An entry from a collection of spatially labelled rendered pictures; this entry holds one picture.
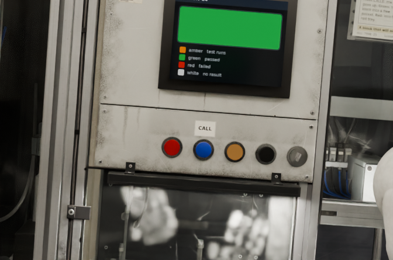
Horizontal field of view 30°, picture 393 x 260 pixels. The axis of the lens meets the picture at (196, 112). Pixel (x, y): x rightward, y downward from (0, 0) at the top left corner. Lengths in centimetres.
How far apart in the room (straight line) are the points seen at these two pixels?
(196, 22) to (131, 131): 24
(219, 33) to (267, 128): 20
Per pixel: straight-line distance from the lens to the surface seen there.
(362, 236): 194
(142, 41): 139
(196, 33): 137
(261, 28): 138
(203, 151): 139
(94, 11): 141
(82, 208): 143
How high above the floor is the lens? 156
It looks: 3 degrees down
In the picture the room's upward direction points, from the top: 4 degrees clockwise
